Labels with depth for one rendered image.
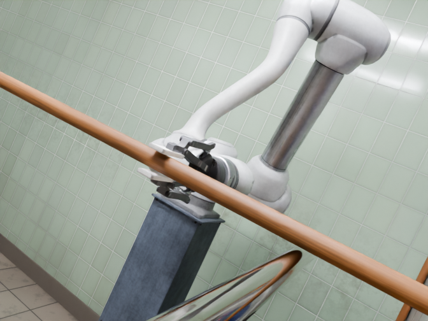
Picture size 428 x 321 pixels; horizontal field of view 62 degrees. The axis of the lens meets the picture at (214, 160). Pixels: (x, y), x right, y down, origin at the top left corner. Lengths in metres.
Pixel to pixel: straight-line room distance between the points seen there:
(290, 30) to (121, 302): 1.05
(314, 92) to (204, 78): 0.97
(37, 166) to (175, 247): 1.55
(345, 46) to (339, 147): 0.72
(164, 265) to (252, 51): 1.18
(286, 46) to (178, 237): 0.70
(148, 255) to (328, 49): 0.88
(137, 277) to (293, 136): 0.73
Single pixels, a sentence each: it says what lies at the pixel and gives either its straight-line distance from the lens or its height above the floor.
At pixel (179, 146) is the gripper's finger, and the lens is 0.60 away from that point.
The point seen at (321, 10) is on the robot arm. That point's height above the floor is 1.70.
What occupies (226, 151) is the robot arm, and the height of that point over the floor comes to 1.24.
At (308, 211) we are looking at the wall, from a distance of 1.73.
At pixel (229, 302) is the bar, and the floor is 1.17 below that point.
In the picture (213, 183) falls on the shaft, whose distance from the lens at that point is 0.53.
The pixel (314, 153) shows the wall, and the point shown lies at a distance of 1.74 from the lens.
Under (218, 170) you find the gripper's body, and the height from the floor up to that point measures 1.21.
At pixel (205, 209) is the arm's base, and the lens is 1.28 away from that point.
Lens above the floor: 1.26
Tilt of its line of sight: 3 degrees down
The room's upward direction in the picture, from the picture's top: 25 degrees clockwise
